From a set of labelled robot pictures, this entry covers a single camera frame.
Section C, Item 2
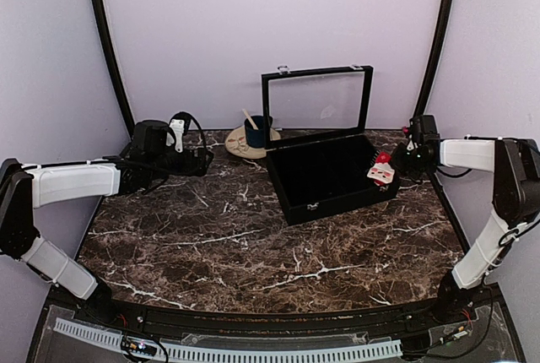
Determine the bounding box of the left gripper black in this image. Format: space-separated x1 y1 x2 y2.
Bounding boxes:
147 147 213 182

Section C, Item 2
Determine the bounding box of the red Santa Christmas sock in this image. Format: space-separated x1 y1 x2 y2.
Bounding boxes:
367 151 395 187

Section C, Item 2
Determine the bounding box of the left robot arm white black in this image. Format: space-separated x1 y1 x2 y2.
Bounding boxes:
1 148 213 326

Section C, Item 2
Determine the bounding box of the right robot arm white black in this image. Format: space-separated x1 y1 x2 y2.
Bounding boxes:
391 132 539 324

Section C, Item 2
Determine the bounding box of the beige woven coaster mat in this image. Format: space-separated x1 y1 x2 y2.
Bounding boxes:
224 126 267 160

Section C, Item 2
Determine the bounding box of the black display box glass lid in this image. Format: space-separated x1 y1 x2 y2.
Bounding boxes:
261 65 400 225

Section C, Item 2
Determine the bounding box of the dark blue cup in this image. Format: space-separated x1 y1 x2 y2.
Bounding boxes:
244 115 266 149

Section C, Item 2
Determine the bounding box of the wooden stick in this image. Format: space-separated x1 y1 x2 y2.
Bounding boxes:
242 108 259 130

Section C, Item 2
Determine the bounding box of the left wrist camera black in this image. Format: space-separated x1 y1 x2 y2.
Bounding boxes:
132 111 192 158

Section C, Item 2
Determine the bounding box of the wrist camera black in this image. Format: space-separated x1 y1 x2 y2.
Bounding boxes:
408 115 440 146
132 111 192 158

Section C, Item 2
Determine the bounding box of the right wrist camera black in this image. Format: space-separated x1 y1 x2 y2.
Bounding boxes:
408 115 440 146

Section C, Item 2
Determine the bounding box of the black front rail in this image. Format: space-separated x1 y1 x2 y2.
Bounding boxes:
104 299 468 339

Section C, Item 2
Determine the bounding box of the left circuit board with wires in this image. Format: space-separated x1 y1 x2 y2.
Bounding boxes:
116 314 170 362

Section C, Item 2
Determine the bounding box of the circuit board with wires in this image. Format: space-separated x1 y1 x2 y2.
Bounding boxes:
426 303 494 360
116 314 170 362

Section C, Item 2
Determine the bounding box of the right circuit board with wires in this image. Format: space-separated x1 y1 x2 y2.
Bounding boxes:
426 303 494 360

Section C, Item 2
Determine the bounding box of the white slotted cable duct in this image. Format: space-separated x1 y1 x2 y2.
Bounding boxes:
52 318 402 362

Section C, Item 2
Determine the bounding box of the right black frame post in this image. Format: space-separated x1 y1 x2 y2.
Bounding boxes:
413 0 453 116

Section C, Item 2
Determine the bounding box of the black frame post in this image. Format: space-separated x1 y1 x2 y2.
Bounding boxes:
413 0 453 116
91 0 135 136

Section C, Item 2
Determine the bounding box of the left black frame post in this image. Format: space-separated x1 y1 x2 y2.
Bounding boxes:
91 0 135 136

